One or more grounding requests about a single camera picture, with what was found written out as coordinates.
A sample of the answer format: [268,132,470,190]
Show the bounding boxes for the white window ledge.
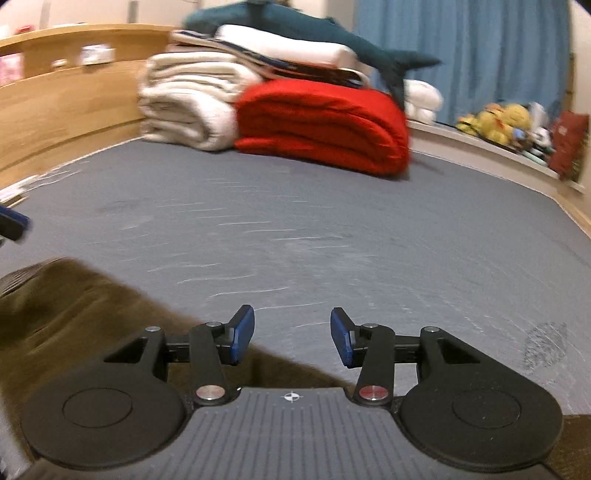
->
[409,120,587,195]

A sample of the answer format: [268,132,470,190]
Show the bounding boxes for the cream folded blanket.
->
[147,51,262,103]

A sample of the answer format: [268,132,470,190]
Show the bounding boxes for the dark red cushion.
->
[549,110,589,182]

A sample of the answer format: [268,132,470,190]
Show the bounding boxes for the navy patterned blanket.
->
[171,30,370,88]

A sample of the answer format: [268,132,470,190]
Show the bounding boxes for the dark teal shark plush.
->
[182,0,441,112]

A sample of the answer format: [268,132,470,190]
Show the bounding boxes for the white folded pillow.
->
[215,24,358,70]

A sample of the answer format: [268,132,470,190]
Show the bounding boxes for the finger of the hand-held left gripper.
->
[0,205,34,243]

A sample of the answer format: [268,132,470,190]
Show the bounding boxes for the white fluffy rolled blanket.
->
[137,87,240,152]

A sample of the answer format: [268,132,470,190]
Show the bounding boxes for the olive corduroy pants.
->
[0,257,361,462]

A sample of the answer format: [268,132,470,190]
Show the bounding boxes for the large yellow plush toy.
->
[478,104,531,144]

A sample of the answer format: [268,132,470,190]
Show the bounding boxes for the pink box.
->
[0,52,25,86]

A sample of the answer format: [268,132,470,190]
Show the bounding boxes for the white box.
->
[79,44,116,65]

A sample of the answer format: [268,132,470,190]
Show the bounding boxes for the wooden bed frame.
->
[554,191,591,243]

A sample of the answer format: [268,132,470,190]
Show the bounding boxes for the wooden headboard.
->
[0,24,185,204]

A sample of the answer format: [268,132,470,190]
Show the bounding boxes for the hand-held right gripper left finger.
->
[92,305,256,407]

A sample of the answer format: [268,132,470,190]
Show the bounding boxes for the grey mattress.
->
[0,136,591,480]

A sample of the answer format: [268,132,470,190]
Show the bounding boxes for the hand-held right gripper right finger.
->
[330,307,495,407]

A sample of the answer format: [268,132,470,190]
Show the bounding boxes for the red folded quilt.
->
[235,79,411,176]

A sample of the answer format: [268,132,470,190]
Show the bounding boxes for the blue curtain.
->
[353,0,573,127]

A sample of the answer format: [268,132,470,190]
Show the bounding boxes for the white plush toy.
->
[404,78,444,124]

